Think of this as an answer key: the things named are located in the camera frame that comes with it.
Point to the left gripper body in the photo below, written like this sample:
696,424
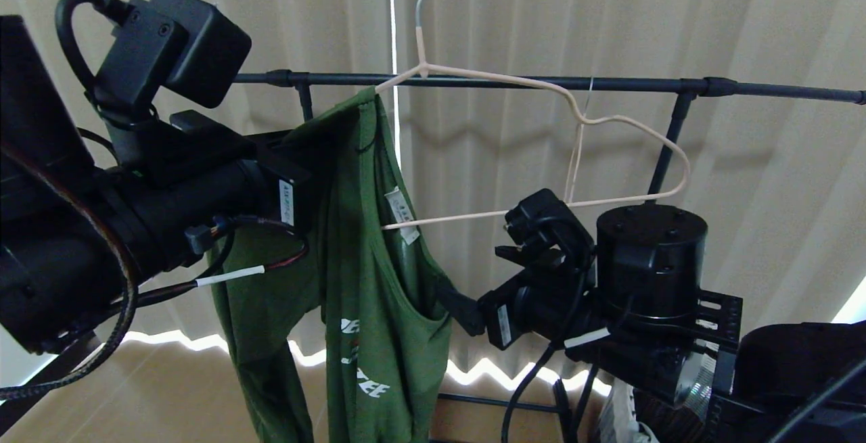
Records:
169,213

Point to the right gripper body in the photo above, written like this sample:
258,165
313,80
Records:
561,321

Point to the pink clothes hanger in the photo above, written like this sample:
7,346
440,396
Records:
574,159
500,78

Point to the green printed shirt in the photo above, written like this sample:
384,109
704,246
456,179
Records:
379,294

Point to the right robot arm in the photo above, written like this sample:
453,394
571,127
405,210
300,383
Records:
649,260

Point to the white laundry basket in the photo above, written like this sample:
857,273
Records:
616,409

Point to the black clothes rack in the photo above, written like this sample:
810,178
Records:
629,83

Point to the beige curtain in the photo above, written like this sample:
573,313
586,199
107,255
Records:
744,24

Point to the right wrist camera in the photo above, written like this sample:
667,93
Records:
541,216

